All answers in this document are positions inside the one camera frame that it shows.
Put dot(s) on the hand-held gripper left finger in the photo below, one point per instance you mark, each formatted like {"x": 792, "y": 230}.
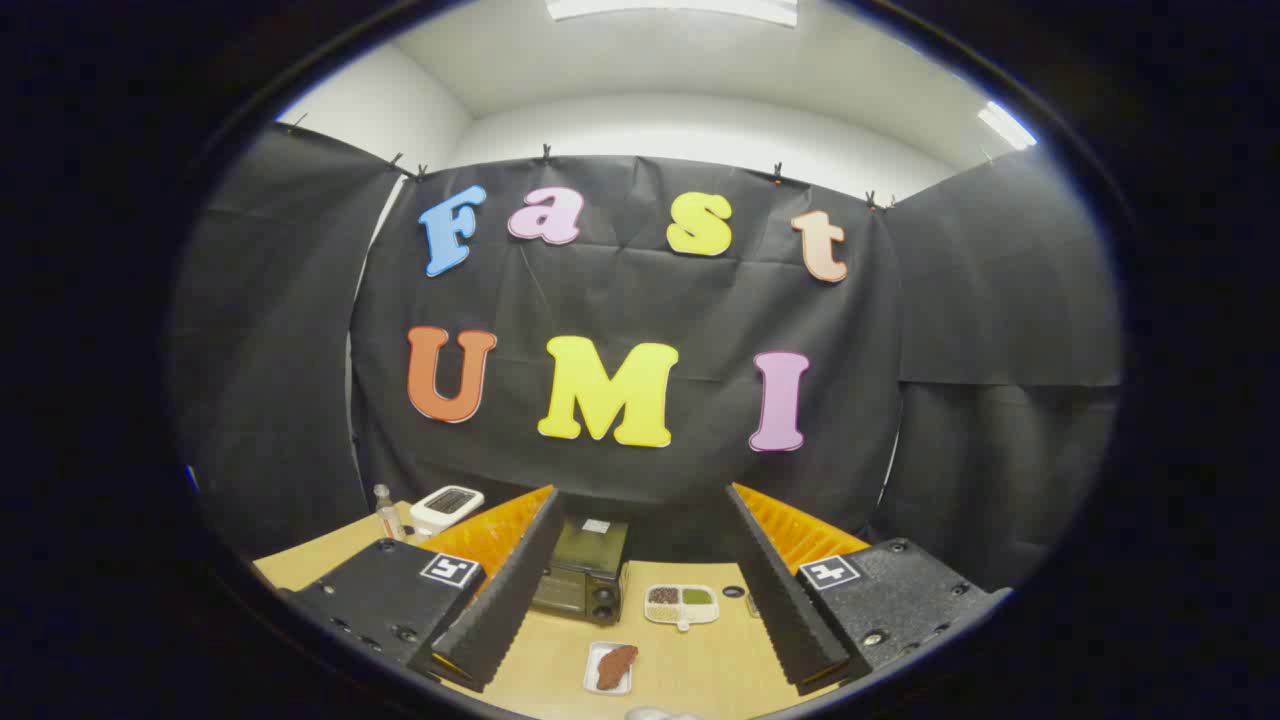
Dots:
{"x": 510, "y": 590}

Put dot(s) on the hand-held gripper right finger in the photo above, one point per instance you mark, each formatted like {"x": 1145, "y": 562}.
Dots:
{"x": 775, "y": 590}

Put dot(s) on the black toaster oven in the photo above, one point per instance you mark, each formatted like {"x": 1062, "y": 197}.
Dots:
{"x": 590, "y": 565}

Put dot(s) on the brown meat slice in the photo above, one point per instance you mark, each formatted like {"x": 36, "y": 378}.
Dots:
{"x": 617, "y": 667}

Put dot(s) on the white bread toaster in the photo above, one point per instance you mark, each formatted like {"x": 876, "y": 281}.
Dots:
{"x": 445, "y": 515}

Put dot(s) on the white divided bean dish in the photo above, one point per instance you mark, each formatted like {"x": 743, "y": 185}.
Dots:
{"x": 680, "y": 612}

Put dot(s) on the small clear bottle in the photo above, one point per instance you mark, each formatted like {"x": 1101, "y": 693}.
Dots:
{"x": 390, "y": 520}

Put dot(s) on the white rectangular tray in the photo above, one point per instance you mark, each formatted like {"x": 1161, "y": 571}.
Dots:
{"x": 627, "y": 685}

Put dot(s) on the row of cloth clips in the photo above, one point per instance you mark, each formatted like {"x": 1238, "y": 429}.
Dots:
{"x": 546, "y": 153}

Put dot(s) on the small ceiling light panel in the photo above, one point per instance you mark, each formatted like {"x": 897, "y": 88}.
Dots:
{"x": 1008, "y": 125}

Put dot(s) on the long ceiling light panel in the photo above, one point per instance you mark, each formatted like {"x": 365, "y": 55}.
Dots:
{"x": 680, "y": 10}

